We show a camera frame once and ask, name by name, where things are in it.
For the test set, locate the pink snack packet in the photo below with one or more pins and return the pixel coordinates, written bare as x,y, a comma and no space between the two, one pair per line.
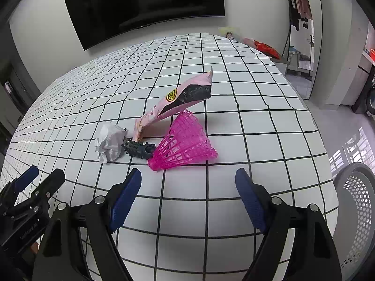
175,99

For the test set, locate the small pink cloth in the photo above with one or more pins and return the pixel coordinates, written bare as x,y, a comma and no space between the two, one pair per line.
247,41

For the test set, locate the printed picture card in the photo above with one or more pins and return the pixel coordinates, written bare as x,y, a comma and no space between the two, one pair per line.
230,33

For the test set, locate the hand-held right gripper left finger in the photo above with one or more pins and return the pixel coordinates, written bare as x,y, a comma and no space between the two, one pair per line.
124,202

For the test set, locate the washing machine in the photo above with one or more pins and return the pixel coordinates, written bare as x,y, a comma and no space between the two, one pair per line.
367,99

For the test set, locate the white paper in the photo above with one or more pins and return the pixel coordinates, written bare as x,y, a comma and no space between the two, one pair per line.
110,143

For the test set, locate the grey perforated basket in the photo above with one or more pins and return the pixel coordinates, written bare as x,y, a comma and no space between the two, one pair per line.
357,210

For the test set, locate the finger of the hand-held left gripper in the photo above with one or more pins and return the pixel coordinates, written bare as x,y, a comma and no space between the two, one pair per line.
48,187
22,180

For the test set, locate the black wall television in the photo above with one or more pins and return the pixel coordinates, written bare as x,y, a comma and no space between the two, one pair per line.
140,3

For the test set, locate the red basin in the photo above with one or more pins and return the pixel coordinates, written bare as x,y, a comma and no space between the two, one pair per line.
372,52

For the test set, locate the dark door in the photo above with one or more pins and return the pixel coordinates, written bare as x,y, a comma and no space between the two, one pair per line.
14,99

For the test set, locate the standing floor mirror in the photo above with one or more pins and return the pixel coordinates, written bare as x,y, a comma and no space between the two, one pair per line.
301,35

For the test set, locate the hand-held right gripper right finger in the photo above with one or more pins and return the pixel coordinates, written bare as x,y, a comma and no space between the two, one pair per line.
252,202

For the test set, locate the red packet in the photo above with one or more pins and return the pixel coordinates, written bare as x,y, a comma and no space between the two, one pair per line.
266,49

